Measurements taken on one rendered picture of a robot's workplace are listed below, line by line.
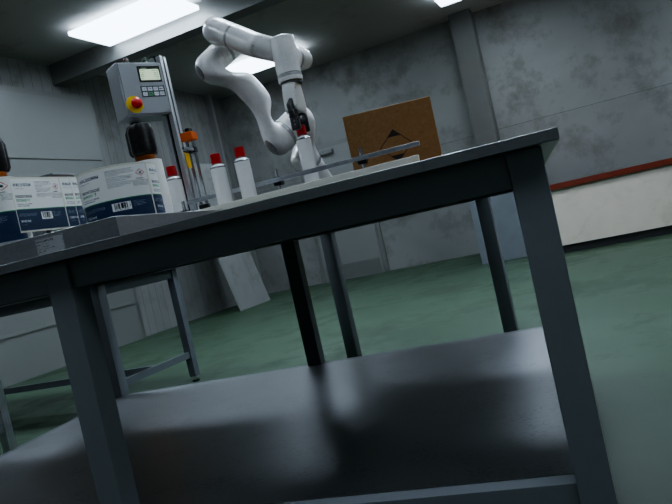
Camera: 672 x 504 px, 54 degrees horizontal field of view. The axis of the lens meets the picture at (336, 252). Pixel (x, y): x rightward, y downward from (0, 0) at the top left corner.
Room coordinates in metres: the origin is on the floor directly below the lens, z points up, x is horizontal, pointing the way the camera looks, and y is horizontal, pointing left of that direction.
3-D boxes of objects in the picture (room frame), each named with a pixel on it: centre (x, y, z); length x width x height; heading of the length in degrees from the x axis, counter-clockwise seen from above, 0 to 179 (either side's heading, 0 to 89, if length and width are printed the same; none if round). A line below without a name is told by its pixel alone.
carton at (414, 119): (2.33, -0.28, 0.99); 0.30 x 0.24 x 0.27; 84
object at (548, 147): (2.10, 0.39, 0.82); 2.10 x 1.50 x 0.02; 73
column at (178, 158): (2.38, 0.48, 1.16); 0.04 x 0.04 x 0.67; 73
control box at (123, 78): (2.34, 0.56, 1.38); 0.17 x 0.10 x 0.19; 128
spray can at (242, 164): (2.16, 0.24, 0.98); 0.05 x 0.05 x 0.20
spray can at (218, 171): (2.19, 0.32, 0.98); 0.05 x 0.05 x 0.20
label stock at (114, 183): (1.72, 0.52, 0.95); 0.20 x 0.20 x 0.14
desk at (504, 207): (8.34, -2.31, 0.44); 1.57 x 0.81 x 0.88; 157
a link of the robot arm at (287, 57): (2.25, 0.02, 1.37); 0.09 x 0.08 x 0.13; 141
